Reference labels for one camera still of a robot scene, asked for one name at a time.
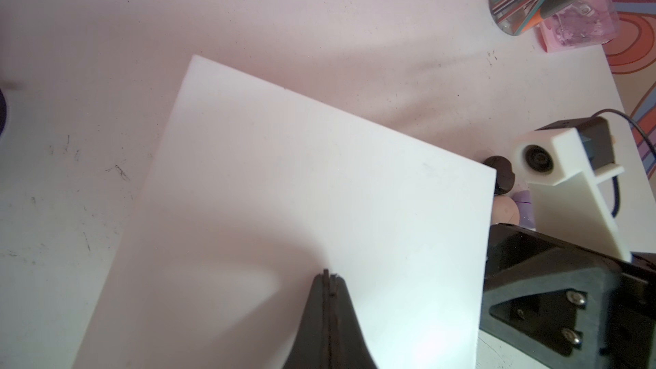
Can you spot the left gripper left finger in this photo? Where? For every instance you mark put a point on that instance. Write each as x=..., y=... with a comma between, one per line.
x=311, y=347

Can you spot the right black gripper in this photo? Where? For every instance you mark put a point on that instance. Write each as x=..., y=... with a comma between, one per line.
x=566, y=306

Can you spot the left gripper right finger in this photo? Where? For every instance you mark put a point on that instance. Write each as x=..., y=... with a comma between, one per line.
x=346, y=345

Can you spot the purple earphone case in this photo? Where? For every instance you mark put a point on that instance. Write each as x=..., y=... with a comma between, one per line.
x=526, y=214

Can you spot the white drawer cabinet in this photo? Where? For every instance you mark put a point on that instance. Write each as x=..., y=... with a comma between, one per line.
x=254, y=190

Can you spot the pink earphone case middle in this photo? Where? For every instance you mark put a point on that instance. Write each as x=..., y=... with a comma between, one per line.
x=504, y=211

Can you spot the black earphone case right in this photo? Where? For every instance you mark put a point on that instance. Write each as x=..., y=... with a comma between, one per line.
x=505, y=177

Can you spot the pink transparent pencil case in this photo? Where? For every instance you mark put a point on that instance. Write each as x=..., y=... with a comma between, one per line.
x=581, y=24

